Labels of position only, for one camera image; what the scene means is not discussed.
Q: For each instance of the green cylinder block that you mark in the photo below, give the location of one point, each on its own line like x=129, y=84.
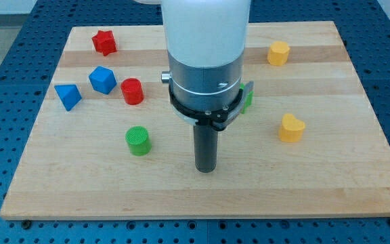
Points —
x=138, y=140

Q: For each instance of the green block behind arm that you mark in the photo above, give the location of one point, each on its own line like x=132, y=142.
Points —
x=248, y=100

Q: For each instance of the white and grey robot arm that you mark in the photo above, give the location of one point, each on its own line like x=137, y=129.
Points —
x=205, y=44

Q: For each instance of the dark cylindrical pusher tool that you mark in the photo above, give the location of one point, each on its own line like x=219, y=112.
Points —
x=205, y=148

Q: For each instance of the red cylinder block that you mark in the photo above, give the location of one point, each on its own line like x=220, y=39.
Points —
x=132, y=91

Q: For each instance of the wooden board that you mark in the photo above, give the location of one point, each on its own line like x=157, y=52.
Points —
x=76, y=164

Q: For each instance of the yellow heart block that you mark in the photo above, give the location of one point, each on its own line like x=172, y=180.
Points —
x=291, y=129

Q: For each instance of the blue cube block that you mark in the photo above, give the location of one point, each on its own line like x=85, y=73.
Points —
x=102, y=80

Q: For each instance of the yellow hexagon block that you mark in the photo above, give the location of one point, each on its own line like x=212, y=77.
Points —
x=278, y=53

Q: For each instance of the red star block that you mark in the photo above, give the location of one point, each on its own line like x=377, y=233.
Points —
x=104, y=42

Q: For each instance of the blue triangle block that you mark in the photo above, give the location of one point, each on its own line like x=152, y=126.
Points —
x=69, y=95

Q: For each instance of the blue perforated table plate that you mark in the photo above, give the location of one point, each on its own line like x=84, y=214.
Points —
x=29, y=65

